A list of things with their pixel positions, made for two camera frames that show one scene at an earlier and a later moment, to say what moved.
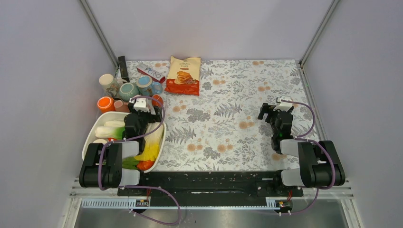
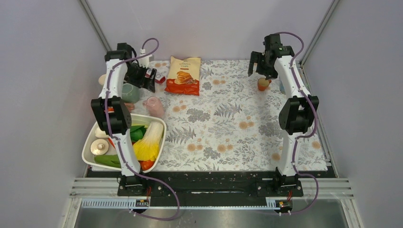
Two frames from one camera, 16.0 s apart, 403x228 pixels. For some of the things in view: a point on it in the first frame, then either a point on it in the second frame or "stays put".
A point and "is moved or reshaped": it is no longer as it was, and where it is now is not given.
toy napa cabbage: (152, 143) stays put
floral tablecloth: (219, 129) stays put
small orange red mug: (156, 103) to (263, 83)
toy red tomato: (145, 165) stays put
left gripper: (157, 117) to (143, 81)
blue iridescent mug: (147, 87) is moved or reshaped
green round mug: (127, 90) stays put
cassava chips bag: (183, 76) stays put
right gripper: (266, 109) to (255, 57)
